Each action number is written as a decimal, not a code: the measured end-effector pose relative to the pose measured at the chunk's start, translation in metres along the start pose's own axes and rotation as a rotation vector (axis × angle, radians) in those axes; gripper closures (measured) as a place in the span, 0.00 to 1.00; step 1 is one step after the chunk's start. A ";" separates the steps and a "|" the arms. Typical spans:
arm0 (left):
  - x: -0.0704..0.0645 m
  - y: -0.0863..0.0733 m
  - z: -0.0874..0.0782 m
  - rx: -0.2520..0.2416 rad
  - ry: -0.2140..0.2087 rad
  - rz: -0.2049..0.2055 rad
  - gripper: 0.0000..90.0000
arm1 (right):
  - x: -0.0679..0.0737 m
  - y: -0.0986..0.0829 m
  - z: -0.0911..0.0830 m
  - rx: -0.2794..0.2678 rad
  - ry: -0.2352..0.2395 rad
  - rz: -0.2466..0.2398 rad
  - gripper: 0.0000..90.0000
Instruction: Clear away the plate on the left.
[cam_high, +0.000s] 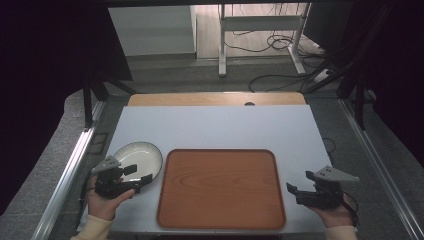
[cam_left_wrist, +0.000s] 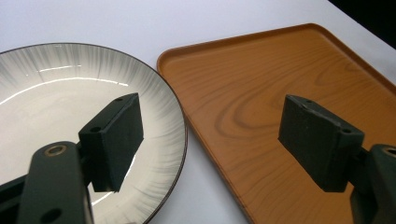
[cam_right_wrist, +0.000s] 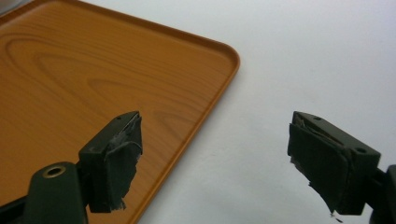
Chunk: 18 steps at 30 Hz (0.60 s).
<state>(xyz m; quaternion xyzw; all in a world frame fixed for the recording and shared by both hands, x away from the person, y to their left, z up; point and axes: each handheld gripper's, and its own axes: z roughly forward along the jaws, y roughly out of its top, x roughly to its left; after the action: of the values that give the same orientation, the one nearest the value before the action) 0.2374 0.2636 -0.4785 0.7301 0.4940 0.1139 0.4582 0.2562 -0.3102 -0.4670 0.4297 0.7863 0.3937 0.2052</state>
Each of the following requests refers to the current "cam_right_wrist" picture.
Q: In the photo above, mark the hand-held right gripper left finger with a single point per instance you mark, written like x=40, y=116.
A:
x=106, y=168

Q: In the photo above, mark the wood-grain orange tray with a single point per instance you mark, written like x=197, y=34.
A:
x=93, y=77

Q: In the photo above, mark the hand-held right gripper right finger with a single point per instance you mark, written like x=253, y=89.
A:
x=330, y=161

